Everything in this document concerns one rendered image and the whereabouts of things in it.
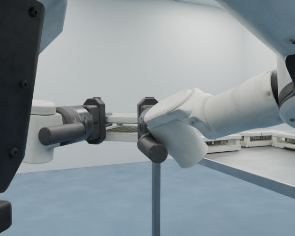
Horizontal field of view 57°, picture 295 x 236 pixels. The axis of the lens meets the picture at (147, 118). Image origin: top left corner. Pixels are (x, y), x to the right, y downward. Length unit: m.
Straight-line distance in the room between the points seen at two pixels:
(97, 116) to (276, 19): 0.53
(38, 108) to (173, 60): 4.65
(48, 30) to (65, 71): 4.20
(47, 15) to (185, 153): 0.32
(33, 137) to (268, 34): 0.44
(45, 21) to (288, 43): 0.22
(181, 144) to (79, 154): 4.14
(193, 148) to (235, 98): 0.14
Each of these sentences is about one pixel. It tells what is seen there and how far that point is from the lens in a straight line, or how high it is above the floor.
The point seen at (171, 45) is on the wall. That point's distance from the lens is 5.15.
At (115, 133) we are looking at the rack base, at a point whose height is 0.98.
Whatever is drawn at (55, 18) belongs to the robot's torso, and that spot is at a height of 1.15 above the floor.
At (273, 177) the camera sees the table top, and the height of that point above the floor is 0.85.
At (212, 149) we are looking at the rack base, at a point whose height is 0.86.
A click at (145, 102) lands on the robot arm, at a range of 0.67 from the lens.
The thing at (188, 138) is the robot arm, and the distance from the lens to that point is 0.48.
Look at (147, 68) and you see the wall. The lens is 4.88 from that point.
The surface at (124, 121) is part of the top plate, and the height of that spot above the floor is 1.02.
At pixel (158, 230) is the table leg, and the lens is 1.75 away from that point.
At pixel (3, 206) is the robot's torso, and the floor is 0.96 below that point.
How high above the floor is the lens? 1.07
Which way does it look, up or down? 3 degrees down
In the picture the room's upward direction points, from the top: straight up
